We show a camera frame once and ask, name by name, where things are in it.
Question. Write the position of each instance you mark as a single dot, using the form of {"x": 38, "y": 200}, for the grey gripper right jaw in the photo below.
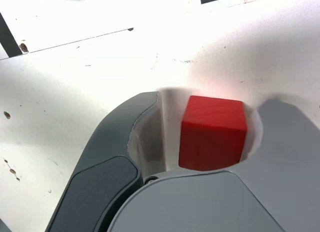
{"x": 200, "y": 204}

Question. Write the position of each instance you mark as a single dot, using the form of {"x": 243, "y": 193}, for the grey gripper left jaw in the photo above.
{"x": 95, "y": 182}

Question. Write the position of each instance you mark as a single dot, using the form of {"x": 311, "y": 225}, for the red cube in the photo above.
{"x": 212, "y": 136}

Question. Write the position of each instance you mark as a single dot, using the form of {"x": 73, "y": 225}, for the black tape strip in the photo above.
{"x": 7, "y": 39}

